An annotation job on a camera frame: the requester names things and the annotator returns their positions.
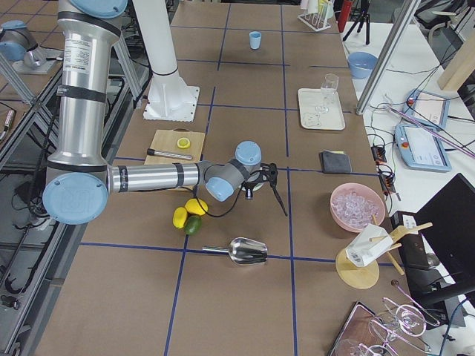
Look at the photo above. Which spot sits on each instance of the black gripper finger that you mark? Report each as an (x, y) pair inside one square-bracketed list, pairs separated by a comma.
[(249, 191), (278, 198)]

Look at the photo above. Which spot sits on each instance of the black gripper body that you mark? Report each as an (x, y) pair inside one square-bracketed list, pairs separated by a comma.
[(256, 184)]

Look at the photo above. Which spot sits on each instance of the green bowl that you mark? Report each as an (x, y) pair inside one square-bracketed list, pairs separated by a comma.
[(258, 185)]

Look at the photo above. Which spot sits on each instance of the light blue cup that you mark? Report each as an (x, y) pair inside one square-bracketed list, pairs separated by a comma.
[(255, 40)]

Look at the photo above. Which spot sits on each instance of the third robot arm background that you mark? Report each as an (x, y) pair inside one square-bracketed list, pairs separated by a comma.
[(21, 49)]

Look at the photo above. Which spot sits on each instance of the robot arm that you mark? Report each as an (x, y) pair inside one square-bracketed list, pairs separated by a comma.
[(79, 180)]

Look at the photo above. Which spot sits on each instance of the metal ice scoop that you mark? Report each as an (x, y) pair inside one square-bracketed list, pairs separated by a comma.
[(243, 251)]

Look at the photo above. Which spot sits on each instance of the pink bowl of ice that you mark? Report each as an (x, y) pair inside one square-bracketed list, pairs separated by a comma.
[(353, 206)]

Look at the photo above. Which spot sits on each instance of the blue bowl with fork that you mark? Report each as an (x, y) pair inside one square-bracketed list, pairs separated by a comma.
[(361, 64)]

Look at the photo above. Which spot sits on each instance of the yellow lemon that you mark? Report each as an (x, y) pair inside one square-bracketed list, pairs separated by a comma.
[(179, 218), (196, 206)]

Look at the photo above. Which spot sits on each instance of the grey folded cloth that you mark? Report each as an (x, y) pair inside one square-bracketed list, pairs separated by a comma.
[(335, 163)]

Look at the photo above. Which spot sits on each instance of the green lime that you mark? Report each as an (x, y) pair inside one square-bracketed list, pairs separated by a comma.
[(192, 224)]

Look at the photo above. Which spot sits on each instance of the cream bear tray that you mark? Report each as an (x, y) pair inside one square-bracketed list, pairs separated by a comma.
[(333, 120)]

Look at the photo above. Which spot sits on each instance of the lemon half slice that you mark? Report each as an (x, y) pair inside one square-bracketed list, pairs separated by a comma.
[(183, 143)]

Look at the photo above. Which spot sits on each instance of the wooden cutting board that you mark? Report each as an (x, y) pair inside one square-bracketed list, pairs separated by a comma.
[(163, 142)]

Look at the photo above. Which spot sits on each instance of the white carton on stand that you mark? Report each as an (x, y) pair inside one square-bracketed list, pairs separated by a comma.
[(369, 244)]

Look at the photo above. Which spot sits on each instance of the clear wine glass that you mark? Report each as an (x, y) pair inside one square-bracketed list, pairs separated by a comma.
[(328, 89)]

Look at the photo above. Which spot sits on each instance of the steel muddler black cap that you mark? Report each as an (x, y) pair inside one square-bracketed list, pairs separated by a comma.
[(168, 154)]

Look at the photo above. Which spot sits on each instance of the wooden stand round base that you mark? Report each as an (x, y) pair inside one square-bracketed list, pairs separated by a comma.
[(366, 277)]

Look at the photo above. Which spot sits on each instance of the blue teach pendant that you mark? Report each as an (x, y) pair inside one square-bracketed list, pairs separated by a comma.
[(420, 149), (430, 109)]

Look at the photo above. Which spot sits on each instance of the black laptop monitor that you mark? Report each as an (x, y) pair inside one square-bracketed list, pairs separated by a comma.
[(451, 237)]

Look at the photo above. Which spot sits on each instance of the glasses on tray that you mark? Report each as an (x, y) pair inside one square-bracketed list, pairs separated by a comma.
[(393, 331)]

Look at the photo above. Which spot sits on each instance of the red cylinder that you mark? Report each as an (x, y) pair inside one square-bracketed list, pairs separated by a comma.
[(344, 14)]

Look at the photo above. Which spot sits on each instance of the black tripod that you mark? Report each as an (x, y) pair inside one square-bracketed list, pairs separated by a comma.
[(363, 20)]

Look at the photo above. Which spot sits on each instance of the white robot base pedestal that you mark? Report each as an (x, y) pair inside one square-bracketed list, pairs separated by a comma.
[(169, 97)]

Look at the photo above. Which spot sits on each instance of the white wire cup rack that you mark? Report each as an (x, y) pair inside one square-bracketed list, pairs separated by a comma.
[(316, 14)]

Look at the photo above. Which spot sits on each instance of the aluminium frame post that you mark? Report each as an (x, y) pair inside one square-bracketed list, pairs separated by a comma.
[(395, 35)]

